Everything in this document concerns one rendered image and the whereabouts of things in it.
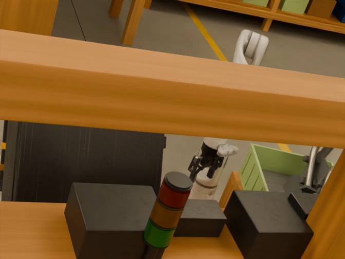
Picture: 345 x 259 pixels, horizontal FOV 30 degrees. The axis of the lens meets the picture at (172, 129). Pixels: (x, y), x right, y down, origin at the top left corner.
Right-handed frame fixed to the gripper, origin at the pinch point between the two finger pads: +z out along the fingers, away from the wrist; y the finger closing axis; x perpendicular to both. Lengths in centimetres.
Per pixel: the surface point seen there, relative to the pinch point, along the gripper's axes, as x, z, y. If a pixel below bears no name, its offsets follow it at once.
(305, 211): 62, -45, 51
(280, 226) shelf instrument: 62, -43, 59
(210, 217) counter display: 52, -41, 68
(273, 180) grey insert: -13, 25, -75
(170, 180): 54, -54, 87
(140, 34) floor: -301, 93, -258
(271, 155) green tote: -21, 17, -78
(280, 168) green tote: -17, 23, -83
